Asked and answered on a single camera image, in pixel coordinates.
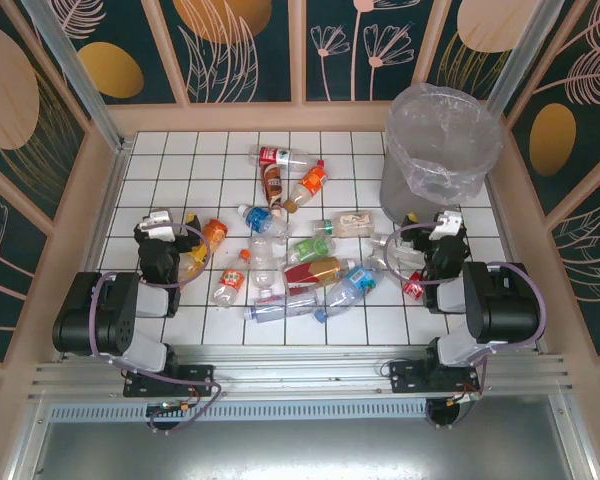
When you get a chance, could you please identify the orange juice bottle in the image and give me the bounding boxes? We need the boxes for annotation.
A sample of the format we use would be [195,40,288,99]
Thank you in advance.
[179,218,229,282]

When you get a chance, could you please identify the small red label bottle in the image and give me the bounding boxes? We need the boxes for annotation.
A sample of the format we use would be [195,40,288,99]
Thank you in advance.
[402,272,426,302]

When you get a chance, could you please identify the orange cap clear bottle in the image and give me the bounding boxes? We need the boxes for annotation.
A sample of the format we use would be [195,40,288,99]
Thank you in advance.
[212,248,253,307]

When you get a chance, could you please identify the beige drink green cap bottle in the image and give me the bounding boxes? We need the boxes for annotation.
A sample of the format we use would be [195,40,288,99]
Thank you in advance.
[312,209,376,238]

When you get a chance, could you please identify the small blue label bottle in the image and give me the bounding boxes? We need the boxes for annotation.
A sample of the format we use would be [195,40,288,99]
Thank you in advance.
[237,203,291,239]

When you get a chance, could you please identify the clear unlabelled bottle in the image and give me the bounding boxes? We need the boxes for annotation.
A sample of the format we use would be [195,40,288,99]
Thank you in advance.
[248,234,276,300]

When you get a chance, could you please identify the large blue label water bottle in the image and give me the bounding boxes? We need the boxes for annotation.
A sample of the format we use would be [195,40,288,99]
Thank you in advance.
[313,266,384,321]

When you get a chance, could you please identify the brown label bottle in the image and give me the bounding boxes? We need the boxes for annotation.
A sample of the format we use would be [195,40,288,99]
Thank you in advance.
[259,163,287,216]

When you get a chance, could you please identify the red white label water bottle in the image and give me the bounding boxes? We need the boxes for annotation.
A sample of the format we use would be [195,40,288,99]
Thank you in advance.
[248,144,314,170]

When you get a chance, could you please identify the clear blue cap bottle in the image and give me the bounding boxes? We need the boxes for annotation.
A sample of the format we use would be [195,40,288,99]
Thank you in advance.
[243,292,321,323]

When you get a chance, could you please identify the red gold label bottle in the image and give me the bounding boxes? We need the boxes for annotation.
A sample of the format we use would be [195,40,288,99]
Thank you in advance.
[282,257,357,297]

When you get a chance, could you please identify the metal mesh waste bin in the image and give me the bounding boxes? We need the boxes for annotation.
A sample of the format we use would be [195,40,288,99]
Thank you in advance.
[378,87,505,225]

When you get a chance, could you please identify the clear plastic bin liner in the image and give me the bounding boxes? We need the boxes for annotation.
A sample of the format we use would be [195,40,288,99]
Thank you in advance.
[383,82,505,207]

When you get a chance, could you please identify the orange label red cap bottle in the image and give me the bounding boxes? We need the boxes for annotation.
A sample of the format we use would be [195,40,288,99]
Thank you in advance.
[283,159,329,214]

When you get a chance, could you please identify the small circuit board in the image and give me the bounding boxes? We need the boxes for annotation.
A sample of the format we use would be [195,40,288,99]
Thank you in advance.
[146,401,191,417]

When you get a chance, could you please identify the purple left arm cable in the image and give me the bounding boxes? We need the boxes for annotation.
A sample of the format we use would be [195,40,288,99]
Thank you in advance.
[87,221,227,435]

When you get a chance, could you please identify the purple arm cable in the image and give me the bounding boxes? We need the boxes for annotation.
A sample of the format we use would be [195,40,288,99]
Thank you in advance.
[383,222,550,432]
[87,221,227,435]

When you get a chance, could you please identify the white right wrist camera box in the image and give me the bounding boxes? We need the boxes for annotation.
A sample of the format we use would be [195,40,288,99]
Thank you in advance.
[428,210,465,240]

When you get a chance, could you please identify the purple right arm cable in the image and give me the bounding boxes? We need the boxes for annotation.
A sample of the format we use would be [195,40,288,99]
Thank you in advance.
[383,222,550,432]

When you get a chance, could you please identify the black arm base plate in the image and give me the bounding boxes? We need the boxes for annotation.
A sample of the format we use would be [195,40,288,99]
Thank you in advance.
[123,363,216,399]
[388,359,481,396]

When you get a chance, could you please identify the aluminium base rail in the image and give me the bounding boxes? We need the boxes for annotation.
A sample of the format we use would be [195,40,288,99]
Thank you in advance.
[27,343,575,401]

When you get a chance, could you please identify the aluminium corner post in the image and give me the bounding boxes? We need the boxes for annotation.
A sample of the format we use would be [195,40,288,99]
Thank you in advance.
[20,0,134,154]
[486,0,554,120]

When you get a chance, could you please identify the perforated metal cable tray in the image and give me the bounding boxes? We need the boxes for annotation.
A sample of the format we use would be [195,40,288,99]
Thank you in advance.
[47,399,431,424]

